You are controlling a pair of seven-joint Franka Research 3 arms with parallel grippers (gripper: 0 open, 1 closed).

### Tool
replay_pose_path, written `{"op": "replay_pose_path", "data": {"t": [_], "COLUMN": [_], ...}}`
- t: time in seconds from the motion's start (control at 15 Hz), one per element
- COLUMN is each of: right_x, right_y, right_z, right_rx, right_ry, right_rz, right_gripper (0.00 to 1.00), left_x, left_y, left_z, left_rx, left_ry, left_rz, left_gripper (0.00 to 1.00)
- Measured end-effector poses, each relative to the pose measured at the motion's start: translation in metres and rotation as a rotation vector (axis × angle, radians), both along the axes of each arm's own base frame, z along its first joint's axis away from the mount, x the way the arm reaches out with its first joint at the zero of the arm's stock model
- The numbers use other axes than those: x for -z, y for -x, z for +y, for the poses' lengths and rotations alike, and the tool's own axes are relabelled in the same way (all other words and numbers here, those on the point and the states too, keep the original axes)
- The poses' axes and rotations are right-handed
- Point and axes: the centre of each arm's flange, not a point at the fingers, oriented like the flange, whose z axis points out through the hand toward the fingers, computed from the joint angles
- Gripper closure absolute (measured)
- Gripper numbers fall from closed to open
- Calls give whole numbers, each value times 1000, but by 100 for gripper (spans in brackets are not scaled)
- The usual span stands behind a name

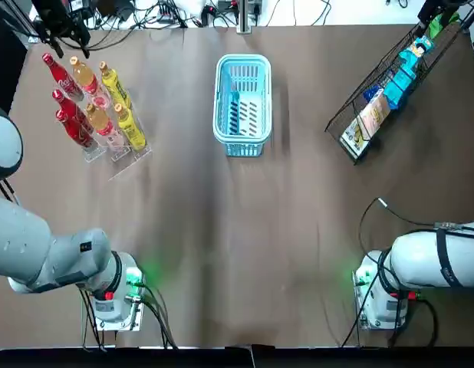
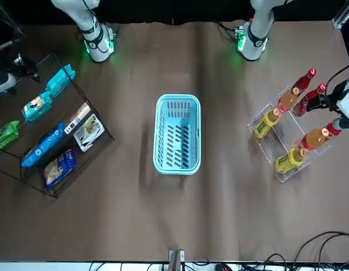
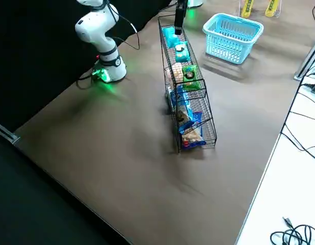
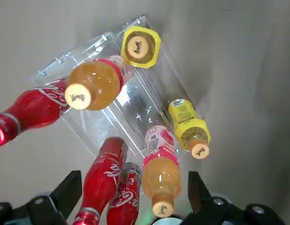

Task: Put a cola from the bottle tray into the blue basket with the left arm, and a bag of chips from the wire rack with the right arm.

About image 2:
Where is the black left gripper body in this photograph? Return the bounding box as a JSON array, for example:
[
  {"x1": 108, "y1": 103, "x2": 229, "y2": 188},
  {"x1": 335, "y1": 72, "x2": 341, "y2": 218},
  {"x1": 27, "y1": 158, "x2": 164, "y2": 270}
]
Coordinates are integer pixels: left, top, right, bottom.
[{"x1": 326, "y1": 84, "x2": 347, "y2": 112}]

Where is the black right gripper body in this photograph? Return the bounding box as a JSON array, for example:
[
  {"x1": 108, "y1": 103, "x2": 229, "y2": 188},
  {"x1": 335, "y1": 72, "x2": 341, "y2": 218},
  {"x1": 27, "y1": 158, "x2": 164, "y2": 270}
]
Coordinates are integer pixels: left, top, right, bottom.
[{"x1": 9, "y1": 55, "x2": 33, "y2": 78}]

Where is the red cola bottle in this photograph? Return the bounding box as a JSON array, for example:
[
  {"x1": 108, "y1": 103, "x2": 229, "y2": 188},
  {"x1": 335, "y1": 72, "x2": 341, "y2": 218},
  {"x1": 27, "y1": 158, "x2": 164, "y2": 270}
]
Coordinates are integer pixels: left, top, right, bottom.
[
  {"x1": 292, "y1": 68, "x2": 317, "y2": 95},
  {"x1": 326, "y1": 121, "x2": 342, "y2": 139},
  {"x1": 292, "y1": 83, "x2": 327, "y2": 117}
]

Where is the teal chips bag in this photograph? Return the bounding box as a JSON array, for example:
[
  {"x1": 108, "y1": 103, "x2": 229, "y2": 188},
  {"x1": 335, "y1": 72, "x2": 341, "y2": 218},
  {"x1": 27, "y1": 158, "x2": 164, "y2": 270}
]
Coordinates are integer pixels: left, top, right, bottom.
[
  {"x1": 21, "y1": 90, "x2": 53, "y2": 123},
  {"x1": 45, "y1": 64, "x2": 76, "y2": 94}
]

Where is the orange tea bottle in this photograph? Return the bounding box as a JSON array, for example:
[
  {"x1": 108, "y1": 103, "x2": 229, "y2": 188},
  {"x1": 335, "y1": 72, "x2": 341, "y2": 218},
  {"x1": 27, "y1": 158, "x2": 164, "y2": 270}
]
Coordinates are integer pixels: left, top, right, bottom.
[
  {"x1": 300, "y1": 127, "x2": 330, "y2": 152},
  {"x1": 277, "y1": 86, "x2": 302, "y2": 114}
]

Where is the yellow drink bottle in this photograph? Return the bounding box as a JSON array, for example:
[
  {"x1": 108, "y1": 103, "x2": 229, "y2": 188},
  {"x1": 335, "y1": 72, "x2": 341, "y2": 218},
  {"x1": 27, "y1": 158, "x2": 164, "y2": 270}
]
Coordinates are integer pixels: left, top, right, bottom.
[
  {"x1": 273, "y1": 147, "x2": 307, "y2": 175},
  {"x1": 252, "y1": 108, "x2": 281, "y2": 139}
]

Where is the clear acrylic bottle tray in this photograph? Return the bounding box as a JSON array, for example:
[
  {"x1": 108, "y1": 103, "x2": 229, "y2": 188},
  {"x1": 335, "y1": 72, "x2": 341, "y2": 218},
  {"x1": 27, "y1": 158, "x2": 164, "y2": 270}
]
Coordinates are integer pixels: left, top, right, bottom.
[{"x1": 247, "y1": 84, "x2": 332, "y2": 183}]

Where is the green chips bag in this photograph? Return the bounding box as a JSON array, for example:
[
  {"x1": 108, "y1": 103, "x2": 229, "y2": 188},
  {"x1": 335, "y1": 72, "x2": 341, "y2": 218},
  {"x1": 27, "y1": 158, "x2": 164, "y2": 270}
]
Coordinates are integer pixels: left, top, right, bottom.
[{"x1": 0, "y1": 120, "x2": 20, "y2": 154}]

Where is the blue cookie bag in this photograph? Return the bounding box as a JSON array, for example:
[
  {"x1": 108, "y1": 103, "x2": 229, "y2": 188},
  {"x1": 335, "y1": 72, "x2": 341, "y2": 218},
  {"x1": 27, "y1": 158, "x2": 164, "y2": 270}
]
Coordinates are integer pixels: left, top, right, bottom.
[{"x1": 20, "y1": 121, "x2": 66, "y2": 168}]

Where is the blue and beige snack bag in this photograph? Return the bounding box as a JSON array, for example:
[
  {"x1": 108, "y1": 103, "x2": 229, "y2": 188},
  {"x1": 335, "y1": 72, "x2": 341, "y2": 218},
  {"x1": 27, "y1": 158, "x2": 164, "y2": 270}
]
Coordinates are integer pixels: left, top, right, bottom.
[{"x1": 43, "y1": 148, "x2": 78, "y2": 190}]

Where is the light blue plastic basket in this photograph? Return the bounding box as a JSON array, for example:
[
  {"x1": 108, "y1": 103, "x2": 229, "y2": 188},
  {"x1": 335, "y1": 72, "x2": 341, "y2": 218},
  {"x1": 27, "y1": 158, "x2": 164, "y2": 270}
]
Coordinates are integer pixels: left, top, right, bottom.
[{"x1": 153, "y1": 94, "x2": 202, "y2": 176}]

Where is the beige and white box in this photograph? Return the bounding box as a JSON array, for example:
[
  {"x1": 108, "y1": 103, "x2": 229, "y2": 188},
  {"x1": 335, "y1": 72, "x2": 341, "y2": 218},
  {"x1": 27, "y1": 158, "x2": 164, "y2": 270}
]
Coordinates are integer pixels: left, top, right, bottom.
[{"x1": 63, "y1": 102, "x2": 92, "y2": 136}]

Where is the white box yellow print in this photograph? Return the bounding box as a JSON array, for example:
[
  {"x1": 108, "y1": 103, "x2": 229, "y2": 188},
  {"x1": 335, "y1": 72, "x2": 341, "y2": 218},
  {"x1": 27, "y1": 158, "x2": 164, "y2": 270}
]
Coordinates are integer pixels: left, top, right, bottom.
[{"x1": 73, "y1": 113, "x2": 106, "y2": 152}]

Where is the white desk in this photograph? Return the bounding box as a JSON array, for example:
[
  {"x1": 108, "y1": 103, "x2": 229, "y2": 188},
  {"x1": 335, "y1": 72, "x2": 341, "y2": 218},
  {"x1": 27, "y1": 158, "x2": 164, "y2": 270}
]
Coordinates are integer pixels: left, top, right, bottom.
[{"x1": 0, "y1": 260, "x2": 349, "y2": 271}]

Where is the black wire rack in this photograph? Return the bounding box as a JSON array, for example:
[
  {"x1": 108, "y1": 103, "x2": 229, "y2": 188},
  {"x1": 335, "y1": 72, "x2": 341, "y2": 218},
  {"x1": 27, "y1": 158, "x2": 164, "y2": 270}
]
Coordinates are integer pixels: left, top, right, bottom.
[{"x1": 0, "y1": 53, "x2": 116, "y2": 199}]

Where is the aluminium frame profile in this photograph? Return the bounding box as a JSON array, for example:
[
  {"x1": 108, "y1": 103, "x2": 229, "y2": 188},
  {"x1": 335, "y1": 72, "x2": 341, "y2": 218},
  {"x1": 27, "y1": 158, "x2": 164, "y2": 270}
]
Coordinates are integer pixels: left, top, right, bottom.
[{"x1": 331, "y1": 0, "x2": 349, "y2": 29}]

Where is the black left base cable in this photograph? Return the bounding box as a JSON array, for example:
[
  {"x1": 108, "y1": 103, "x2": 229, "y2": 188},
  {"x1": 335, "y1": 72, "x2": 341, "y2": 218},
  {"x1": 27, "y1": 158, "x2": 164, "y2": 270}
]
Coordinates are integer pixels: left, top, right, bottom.
[{"x1": 217, "y1": 20, "x2": 241, "y2": 43}]

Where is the aluminium camera post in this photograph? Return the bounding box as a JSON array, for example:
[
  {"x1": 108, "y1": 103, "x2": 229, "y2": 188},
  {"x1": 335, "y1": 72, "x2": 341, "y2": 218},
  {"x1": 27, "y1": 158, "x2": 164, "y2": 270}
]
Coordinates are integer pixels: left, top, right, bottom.
[{"x1": 168, "y1": 249, "x2": 185, "y2": 271}]

